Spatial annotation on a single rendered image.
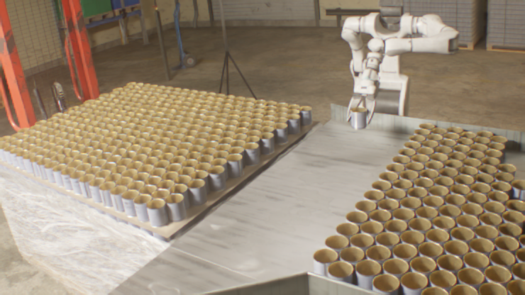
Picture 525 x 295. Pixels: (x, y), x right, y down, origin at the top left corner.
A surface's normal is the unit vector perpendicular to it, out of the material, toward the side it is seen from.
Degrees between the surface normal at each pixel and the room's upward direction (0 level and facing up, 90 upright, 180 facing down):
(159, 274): 0
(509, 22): 88
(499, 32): 90
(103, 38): 90
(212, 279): 0
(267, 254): 0
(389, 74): 94
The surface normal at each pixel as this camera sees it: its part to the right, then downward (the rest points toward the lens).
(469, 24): -0.57, 0.40
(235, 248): -0.12, -0.91
